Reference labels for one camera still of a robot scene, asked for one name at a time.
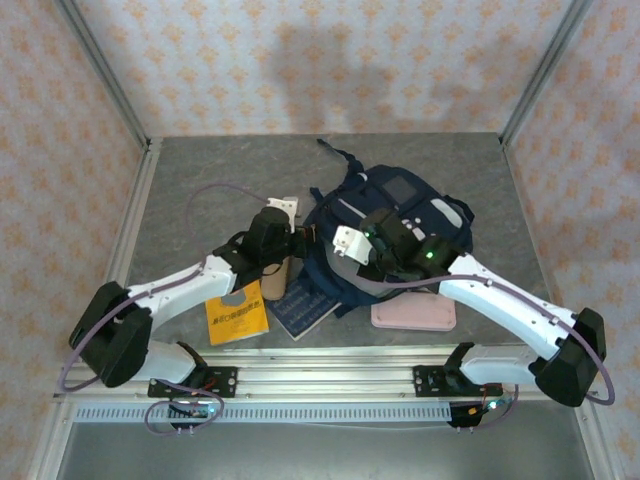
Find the small black controller board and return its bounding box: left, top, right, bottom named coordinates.
left=168, top=401, right=222, bottom=420
left=447, top=397, right=517, bottom=432

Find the long aluminium mounting rail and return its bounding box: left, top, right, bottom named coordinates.
left=52, top=344, right=601, bottom=403

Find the grey metal shelf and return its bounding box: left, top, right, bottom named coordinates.
left=54, top=422, right=599, bottom=480

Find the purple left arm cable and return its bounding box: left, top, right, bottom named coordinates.
left=59, top=182, right=274, bottom=437

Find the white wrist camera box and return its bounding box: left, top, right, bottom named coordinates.
left=266, top=195, right=302, bottom=217
left=332, top=225, right=374, bottom=265

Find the dark blue book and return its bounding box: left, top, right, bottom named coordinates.
left=264, top=277, right=344, bottom=342

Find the white slotted cable duct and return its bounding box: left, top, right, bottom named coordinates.
left=74, top=402, right=454, bottom=425

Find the aluminium frame post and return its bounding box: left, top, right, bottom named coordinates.
left=53, top=0, right=152, bottom=151
left=24, top=399, right=76, bottom=480
left=498, top=0, right=594, bottom=146
left=574, top=402, right=626, bottom=480

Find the grooved aluminium side rail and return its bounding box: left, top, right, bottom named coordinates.
left=99, top=138, right=164, bottom=301

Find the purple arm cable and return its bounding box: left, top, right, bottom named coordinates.
left=59, top=182, right=274, bottom=437
left=357, top=273, right=616, bottom=432

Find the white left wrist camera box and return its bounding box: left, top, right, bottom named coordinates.
left=266, top=195, right=302, bottom=217

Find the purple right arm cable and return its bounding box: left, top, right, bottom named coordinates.
left=357, top=273, right=616, bottom=432

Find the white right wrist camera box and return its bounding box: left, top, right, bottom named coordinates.
left=332, top=225, right=374, bottom=265

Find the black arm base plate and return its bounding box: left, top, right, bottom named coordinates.
left=413, top=364, right=504, bottom=400
left=148, top=366, right=239, bottom=400

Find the yellow book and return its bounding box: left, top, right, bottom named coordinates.
left=204, top=279, right=271, bottom=347

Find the pink pencil case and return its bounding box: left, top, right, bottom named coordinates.
left=370, top=289, right=459, bottom=332

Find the navy blue backpack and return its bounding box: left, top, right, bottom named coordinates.
left=302, top=138, right=475, bottom=321

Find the beige cylindrical bottle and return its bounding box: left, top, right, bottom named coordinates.
left=260, top=257, right=292, bottom=301

